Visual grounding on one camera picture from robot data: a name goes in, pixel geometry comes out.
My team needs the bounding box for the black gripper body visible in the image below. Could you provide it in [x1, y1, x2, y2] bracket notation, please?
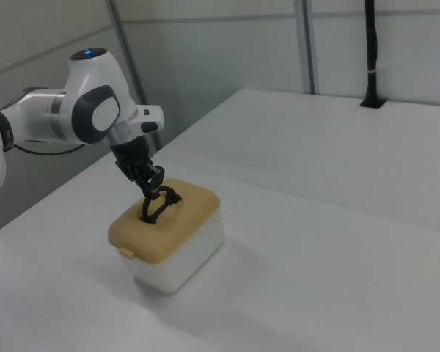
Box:
[111, 136, 150, 166]

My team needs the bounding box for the black lid handle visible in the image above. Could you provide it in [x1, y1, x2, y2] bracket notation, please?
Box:
[140, 185, 183, 225]

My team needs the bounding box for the tan plastic case lid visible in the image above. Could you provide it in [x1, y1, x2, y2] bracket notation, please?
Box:
[106, 177, 221, 266]

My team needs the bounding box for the white plastic tool case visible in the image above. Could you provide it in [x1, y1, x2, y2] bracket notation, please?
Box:
[118, 205, 227, 295]

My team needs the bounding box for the black pole with base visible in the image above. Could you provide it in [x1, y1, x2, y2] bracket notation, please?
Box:
[359, 0, 386, 109]

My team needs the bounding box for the grey partition post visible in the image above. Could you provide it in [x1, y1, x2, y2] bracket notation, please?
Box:
[292, 0, 317, 95]
[105, 0, 163, 152]

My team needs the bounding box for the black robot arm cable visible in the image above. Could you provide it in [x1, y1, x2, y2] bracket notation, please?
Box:
[0, 142, 87, 284]

